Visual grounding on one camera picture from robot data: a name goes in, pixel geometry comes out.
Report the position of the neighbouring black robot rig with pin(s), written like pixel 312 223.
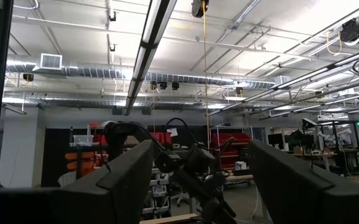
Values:
pixel 338 146

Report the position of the orange storage bins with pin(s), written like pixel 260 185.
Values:
pixel 86 160

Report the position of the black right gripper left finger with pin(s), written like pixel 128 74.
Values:
pixel 73 205

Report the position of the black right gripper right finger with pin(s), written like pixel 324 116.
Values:
pixel 306 202

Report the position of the long ceiling light fixture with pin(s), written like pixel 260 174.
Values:
pixel 149 46
pixel 291 82

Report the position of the white cardboard box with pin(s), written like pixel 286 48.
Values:
pixel 240 165

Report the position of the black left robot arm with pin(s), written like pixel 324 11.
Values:
pixel 198 186

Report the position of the red bin shelving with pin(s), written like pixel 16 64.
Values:
pixel 232 143

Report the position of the clear plastic box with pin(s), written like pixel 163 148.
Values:
pixel 82 140

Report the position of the white air vent grille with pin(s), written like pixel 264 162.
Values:
pixel 50 61

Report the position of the storage bin rack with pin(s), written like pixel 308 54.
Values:
pixel 159 189

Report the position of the silver air duct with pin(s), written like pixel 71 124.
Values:
pixel 104 73

